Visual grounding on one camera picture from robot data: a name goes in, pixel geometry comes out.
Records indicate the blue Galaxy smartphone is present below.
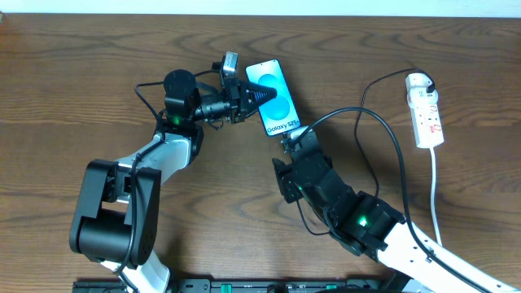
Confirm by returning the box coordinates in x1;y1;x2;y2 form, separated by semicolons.
245;59;300;137

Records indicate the black charging cable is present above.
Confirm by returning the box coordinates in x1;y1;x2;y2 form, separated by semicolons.
280;68;436;237

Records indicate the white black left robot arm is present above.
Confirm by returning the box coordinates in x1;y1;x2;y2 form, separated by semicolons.
69;62;277;292

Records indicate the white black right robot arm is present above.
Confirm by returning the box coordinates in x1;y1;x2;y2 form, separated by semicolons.
273;128;516;292

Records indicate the white USB charger adapter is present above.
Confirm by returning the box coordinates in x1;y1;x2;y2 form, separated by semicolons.
405;72;439;108

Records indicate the white power strip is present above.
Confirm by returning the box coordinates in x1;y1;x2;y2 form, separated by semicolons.
408;95;444;149

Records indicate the white power strip cord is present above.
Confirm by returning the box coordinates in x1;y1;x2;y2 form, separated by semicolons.
428;146;444;247

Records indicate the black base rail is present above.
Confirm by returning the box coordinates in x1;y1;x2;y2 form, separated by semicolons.
71;278;406;293

